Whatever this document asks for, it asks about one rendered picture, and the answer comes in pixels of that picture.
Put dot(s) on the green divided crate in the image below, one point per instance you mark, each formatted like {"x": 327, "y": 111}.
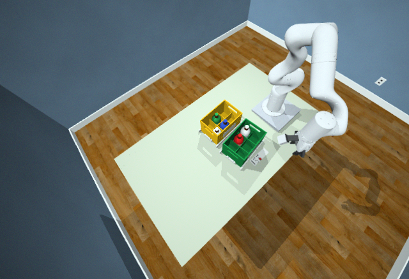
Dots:
{"x": 240, "y": 153}

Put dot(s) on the blue bottle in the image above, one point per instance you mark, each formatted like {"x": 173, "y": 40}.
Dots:
{"x": 224, "y": 124}

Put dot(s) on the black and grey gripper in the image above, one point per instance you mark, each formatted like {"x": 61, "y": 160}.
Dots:
{"x": 302, "y": 147}

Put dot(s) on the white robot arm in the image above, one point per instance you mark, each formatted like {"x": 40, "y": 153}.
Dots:
{"x": 287, "y": 75}

